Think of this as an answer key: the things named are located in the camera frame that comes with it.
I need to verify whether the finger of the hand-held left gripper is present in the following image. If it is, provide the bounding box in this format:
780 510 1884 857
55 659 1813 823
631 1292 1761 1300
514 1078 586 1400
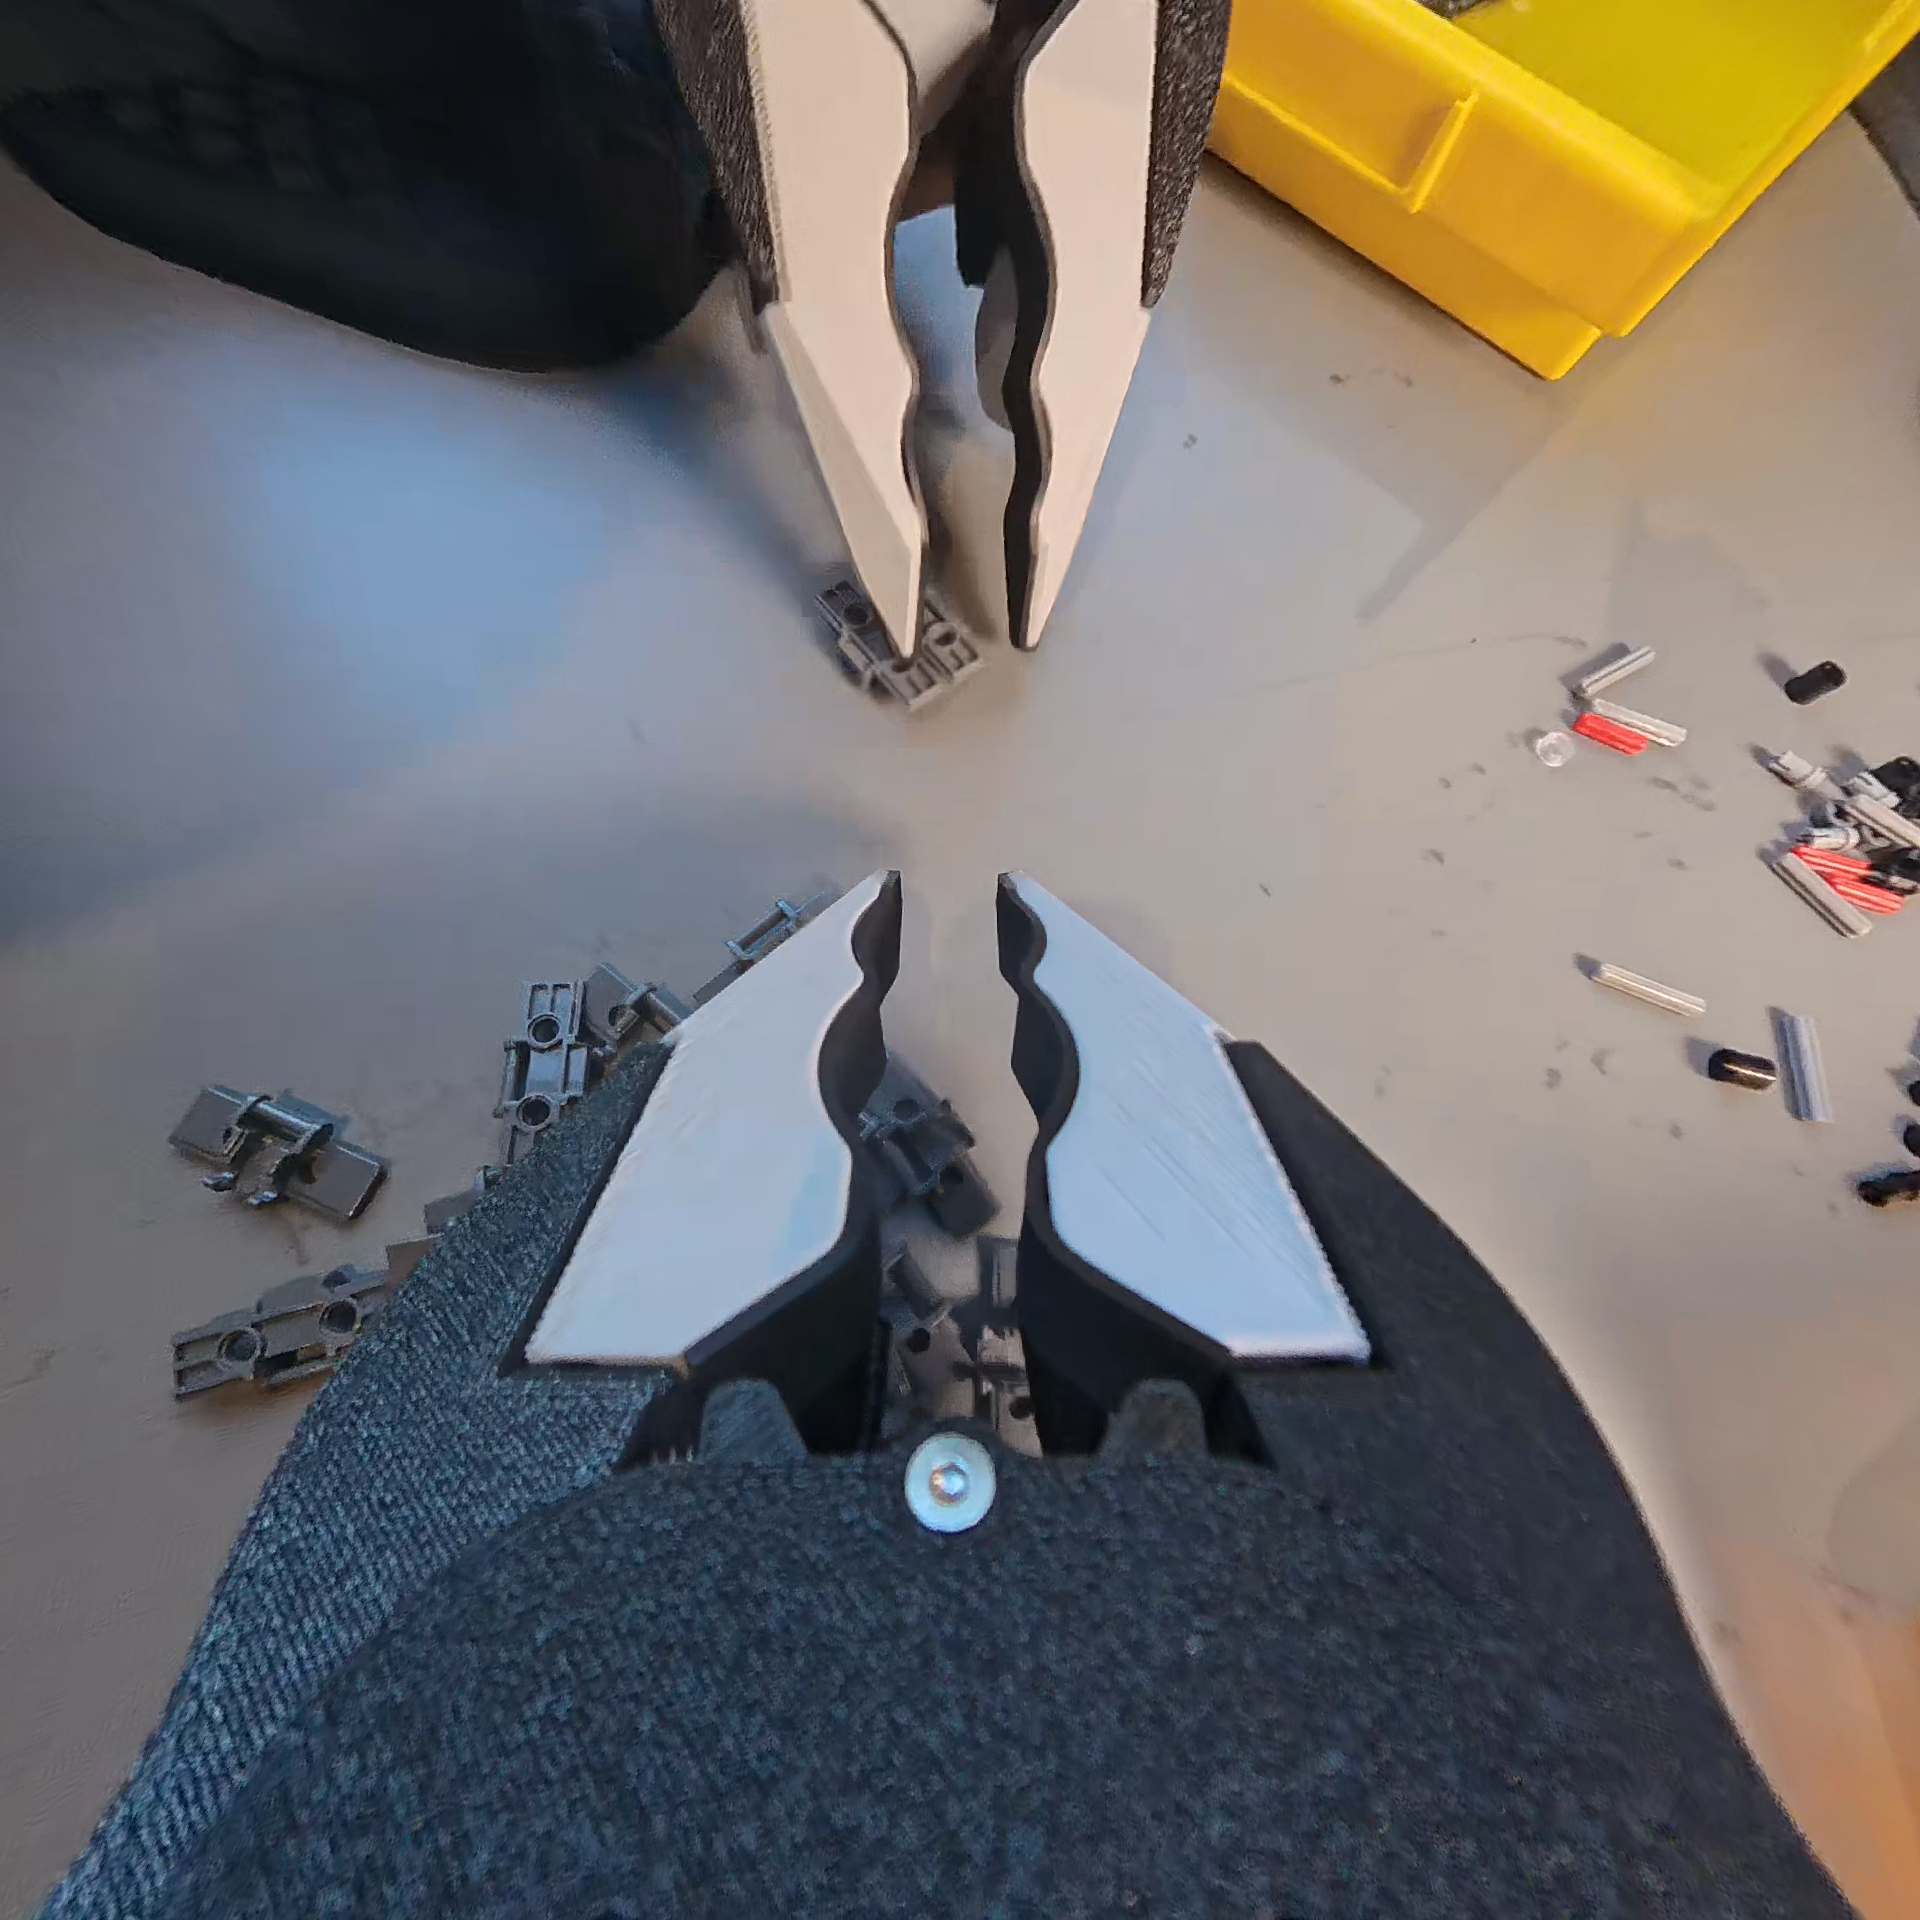
745 0 942 665
952 0 1161 652

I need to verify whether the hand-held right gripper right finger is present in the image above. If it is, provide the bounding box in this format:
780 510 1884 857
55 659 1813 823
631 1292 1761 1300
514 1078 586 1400
999 872 1371 1455

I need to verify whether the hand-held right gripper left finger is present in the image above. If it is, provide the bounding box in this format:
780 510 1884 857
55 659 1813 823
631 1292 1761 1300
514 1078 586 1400
525 872 904 1455

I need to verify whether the small grey track link cluster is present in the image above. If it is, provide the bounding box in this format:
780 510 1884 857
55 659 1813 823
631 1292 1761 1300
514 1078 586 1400
167 887 1052 1428

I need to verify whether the short grey track link chain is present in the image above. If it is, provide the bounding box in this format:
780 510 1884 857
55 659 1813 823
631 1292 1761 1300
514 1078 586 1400
815 574 987 712

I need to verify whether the yellow storage bin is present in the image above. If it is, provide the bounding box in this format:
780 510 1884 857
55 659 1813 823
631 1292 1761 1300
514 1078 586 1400
1208 0 1920 380

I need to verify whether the grey desk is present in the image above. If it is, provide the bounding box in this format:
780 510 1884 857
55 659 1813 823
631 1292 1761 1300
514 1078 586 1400
0 0 1920 1920

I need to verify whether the black armrest pad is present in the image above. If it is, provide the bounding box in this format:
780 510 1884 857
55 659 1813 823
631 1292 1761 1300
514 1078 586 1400
0 0 731 374

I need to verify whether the scatter of black red pins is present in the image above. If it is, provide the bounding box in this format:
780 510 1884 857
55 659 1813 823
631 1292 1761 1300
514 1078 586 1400
1533 643 1920 1213

